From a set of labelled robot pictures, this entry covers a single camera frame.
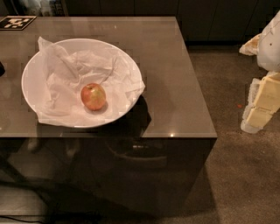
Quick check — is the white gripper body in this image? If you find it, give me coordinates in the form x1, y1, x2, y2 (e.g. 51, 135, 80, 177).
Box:
257, 11, 280, 72

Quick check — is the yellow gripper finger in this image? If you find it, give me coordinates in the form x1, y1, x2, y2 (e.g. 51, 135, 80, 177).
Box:
239, 34, 261, 56

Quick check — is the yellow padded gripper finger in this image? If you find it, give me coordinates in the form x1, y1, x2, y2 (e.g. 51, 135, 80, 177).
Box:
241, 72, 280, 134

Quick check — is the red yellow apple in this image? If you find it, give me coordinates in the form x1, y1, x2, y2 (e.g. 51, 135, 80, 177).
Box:
80, 83, 106, 111

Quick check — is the white bowl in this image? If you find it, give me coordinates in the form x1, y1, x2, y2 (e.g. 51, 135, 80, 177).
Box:
21, 38, 144, 129

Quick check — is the glossy dark table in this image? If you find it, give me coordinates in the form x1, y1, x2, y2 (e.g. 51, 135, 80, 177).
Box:
0, 17, 217, 217

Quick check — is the white crumpled paper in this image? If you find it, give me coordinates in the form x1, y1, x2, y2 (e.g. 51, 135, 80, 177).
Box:
37, 36, 146, 128

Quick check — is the black white fiducial marker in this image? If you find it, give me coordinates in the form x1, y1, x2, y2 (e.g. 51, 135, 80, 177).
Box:
0, 16, 36, 31

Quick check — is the dark object at left edge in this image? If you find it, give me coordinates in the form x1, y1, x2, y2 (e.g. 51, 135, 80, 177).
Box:
0, 61, 5, 77

